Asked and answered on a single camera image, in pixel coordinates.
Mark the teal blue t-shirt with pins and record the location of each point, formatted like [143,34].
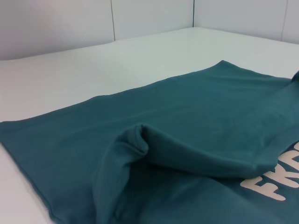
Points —
[187,116]

